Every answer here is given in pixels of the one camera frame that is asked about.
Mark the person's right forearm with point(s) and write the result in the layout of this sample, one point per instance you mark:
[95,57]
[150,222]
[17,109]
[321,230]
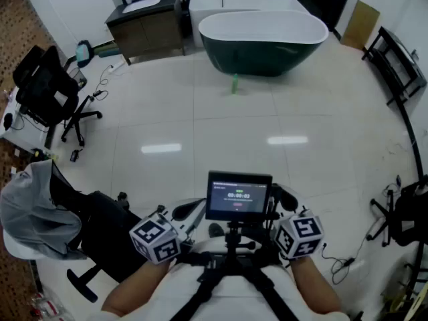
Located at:
[314,286]

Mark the person's left black shoe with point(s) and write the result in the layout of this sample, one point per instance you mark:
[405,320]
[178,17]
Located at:
[215,230]

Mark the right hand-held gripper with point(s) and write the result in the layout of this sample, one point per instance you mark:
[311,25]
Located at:
[301,236]

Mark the black power adapter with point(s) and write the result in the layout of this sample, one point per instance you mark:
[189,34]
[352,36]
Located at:
[76,155]

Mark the person's left forearm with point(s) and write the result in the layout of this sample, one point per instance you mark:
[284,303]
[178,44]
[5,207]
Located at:
[140,286]

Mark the wooden vanity cabinet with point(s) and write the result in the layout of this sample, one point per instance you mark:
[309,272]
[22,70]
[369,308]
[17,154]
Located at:
[150,32]

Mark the green plastic bottle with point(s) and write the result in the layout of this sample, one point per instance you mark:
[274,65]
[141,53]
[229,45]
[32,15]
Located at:
[235,84]

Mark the white power strip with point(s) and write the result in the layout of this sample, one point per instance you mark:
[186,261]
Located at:
[117,67]

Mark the white plastic chair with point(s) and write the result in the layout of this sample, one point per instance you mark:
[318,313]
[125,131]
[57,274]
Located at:
[20,247]

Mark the white built-in bathtub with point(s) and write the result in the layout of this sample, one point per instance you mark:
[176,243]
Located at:
[247,2]

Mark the black metal rack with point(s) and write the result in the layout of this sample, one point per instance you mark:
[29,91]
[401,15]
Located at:
[398,62]

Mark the black mesh wastebasket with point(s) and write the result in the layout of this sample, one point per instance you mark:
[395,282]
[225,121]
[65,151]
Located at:
[78,77]

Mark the dark green rolled mat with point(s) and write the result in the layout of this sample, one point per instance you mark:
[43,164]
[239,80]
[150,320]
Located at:
[108,53]

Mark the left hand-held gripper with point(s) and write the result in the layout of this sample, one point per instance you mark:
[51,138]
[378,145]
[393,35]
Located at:
[154,239]

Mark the cardboard sheet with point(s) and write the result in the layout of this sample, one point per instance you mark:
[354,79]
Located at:
[361,25]

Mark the white sink basin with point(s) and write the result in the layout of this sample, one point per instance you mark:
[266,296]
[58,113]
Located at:
[142,4]

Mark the dark green freestanding bathtub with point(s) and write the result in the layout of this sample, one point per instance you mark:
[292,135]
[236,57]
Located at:
[261,55]

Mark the black office chair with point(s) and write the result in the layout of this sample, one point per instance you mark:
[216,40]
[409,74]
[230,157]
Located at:
[107,232]
[47,85]
[408,219]

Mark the grey jacket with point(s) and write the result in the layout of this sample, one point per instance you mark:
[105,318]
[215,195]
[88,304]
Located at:
[36,209]

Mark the person's white shirt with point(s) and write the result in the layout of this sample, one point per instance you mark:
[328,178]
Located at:
[187,279]

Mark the black chest monitor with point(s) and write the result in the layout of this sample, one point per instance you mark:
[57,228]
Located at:
[237,196]

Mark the white desk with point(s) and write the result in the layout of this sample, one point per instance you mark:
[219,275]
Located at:
[26,135]

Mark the teal backpack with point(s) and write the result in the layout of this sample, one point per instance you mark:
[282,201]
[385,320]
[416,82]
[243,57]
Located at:
[83,53]

